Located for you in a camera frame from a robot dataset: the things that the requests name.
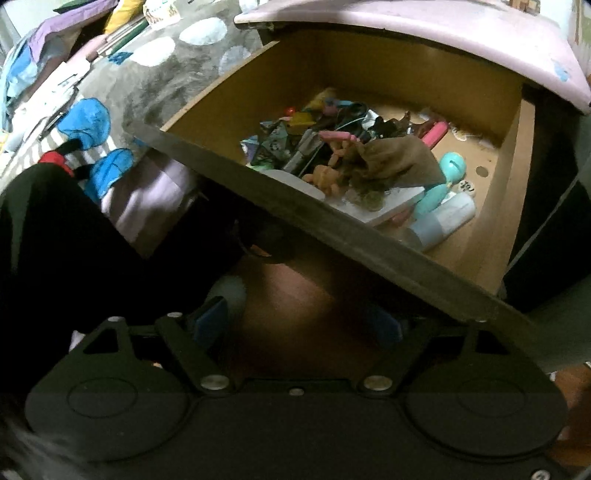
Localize teal plastic toy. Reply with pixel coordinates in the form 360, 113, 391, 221
413, 152, 467, 217

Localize white plastic bottle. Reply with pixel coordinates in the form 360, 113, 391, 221
406, 191, 476, 252

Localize yellow cloth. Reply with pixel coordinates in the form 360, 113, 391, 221
104, 0, 146, 35

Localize grey metal tool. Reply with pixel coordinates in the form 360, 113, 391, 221
284, 129, 324, 174

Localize colourful printed box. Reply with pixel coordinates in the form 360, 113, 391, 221
240, 120, 296, 169

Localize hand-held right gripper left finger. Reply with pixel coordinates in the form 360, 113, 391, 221
69, 295, 232, 398

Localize pink tube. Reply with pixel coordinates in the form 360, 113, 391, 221
418, 120, 448, 148

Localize white paper sheets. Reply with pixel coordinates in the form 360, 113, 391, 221
9, 60, 93, 139

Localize brown wooden drawer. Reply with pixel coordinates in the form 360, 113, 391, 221
127, 34, 539, 324

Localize pink bed sheet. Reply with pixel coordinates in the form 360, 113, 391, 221
99, 152, 208, 259

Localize blue cloth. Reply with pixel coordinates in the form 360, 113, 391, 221
0, 44, 42, 125

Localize person's black trouser leg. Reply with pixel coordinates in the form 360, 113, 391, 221
0, 161, 259, 370

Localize printed tissue pack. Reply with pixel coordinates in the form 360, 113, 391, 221
143, 0, 195, 26

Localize yellow plastic toy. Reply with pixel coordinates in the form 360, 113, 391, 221
291, 111, 324, 130

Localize white flat box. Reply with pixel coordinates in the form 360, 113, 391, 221
332, 185, 426, 227

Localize grey dotted cartoon blanket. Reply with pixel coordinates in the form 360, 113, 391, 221
41, 0, 278, 204

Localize orange figure toy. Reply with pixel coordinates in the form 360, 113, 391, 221
302, 164, 352, 195

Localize dark green book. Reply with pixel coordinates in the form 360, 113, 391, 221
95, 14, 160, 58

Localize purple cloth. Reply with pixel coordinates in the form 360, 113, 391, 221
28, 0, 118, 61

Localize brown cloth pouch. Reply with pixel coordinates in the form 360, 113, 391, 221
348, 136, 446, 195

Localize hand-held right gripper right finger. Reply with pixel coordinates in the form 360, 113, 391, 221
353, 305, 525, 398

